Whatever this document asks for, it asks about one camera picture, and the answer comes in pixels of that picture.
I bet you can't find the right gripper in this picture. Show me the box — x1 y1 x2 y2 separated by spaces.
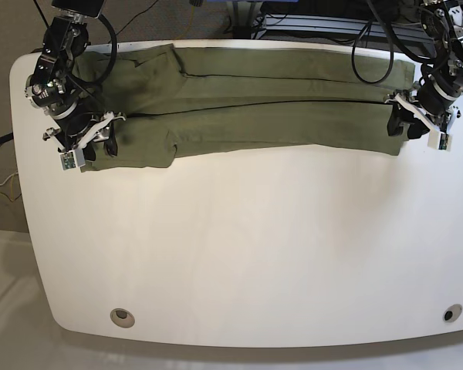
42 111 126 162

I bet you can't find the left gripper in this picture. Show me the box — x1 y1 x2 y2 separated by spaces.
385 80 460 140

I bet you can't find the olive green T-shirt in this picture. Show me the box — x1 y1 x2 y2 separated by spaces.
85 45 414 171

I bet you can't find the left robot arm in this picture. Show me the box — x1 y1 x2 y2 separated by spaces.
385 1 463 140

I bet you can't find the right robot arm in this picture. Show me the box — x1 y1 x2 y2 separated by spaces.
25 1 126 170

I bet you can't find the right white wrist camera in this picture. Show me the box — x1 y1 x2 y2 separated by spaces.
60 149 86 170

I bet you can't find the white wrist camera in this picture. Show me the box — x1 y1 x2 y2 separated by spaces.
428 131 452 151
60 149 86 170

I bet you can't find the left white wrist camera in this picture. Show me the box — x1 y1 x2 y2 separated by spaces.
428 131 452 151

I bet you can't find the aluminium frame rail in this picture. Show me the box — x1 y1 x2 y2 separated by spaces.
260 15 433 46

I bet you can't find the right arm black looped cable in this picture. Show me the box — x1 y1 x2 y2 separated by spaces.
71 13 119 89

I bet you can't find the yellow floor cable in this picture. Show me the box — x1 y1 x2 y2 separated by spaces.
179 5 197 40

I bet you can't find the left table cable grommet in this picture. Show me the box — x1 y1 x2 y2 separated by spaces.
110 308 135 328

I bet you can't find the table cable grommet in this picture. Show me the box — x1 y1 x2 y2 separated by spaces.
110 308 135 328
443 304 463 323

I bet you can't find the right table cable grommet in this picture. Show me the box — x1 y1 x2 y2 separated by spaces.
443 304 463 323

